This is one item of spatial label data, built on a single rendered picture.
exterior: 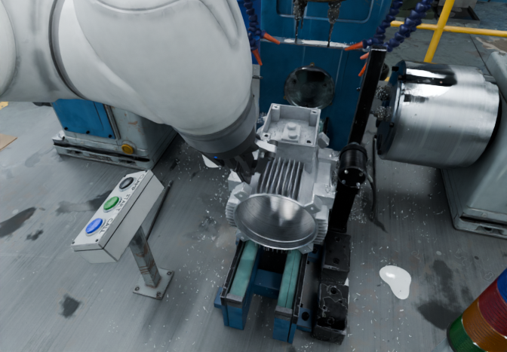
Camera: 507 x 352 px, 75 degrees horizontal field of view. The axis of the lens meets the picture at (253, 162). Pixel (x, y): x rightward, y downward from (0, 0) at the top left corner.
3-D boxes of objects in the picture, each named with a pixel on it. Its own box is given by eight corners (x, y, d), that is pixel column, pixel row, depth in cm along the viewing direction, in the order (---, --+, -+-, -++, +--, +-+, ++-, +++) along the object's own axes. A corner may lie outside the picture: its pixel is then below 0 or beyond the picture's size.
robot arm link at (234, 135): (175, 50, 34) (192, 81, 40) (148, 129, 32) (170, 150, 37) (259, 59, 33) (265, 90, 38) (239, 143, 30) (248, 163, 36)
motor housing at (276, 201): (250, 177, 83) (250, 114, 70) (327, 190, 80) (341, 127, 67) (227, 243, 69) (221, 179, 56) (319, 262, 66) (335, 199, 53)
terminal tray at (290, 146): (268, 131, 72) (269, 102, 67) (318, 138, 70) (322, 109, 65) (256, 167, 64) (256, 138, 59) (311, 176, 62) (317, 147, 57)
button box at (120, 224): (139, 191, 68) (123, 173, 65) (165, 187, 65) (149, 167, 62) (89, 264, 56) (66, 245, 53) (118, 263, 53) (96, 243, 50)
